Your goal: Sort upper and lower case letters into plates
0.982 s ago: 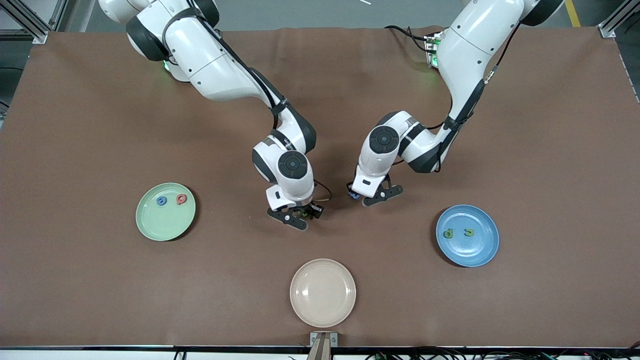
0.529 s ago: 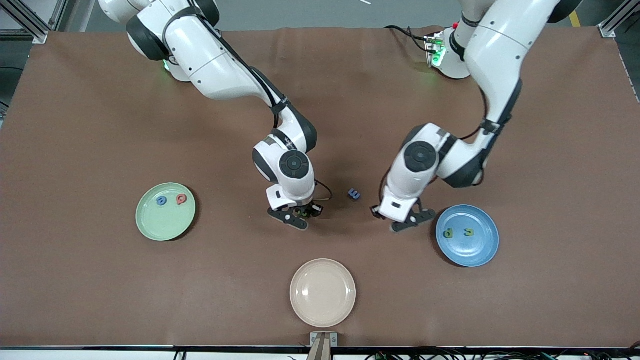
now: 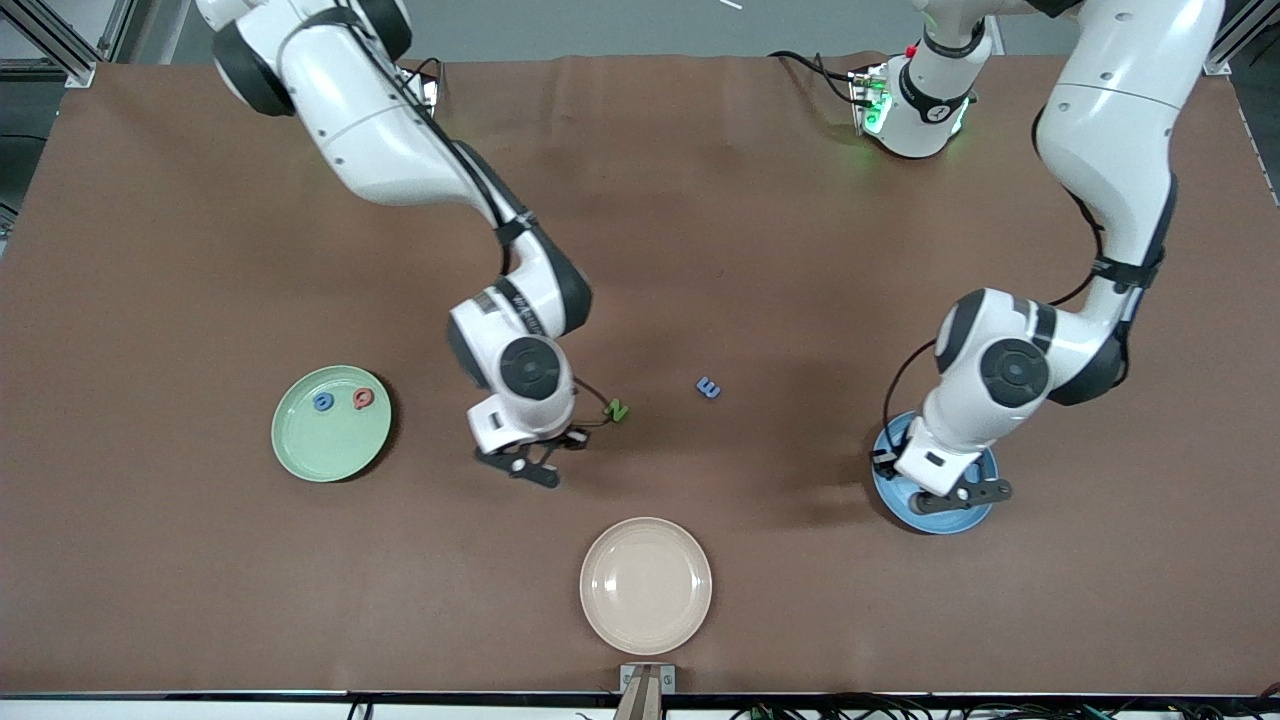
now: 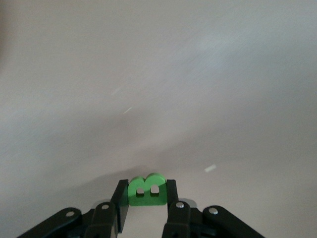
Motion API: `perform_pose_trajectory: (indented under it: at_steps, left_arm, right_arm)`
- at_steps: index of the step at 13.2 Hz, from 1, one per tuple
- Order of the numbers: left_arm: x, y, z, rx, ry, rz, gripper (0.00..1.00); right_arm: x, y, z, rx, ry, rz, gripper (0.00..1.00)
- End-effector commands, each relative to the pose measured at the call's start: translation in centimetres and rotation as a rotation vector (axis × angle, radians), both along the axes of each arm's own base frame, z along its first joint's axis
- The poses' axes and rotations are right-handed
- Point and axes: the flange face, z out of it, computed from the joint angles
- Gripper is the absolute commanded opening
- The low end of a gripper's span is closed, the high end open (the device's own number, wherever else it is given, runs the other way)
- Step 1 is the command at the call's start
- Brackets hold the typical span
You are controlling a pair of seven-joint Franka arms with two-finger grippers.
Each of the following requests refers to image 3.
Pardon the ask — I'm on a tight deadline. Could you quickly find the blue plate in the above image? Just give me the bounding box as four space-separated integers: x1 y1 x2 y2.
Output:
871 408 1000 536

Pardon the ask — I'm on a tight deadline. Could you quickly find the cream plate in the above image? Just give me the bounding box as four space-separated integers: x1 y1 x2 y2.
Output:
579 516 714 657

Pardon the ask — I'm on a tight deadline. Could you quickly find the green plate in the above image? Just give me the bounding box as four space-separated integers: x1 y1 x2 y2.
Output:
271 365 393 484

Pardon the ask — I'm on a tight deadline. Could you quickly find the brown table cover mat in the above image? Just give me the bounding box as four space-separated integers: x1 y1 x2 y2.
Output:
0 52 1280 698

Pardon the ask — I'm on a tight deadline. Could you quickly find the black cable bundle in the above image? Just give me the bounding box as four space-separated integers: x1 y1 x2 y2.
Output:
728 692 1280 720

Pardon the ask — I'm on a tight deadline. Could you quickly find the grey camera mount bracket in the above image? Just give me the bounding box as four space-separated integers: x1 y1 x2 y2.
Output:
612 662 678 720

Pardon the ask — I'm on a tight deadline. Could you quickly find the black base cable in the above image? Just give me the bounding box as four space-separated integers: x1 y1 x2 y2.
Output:
768 50 863 107
398 55 445 101

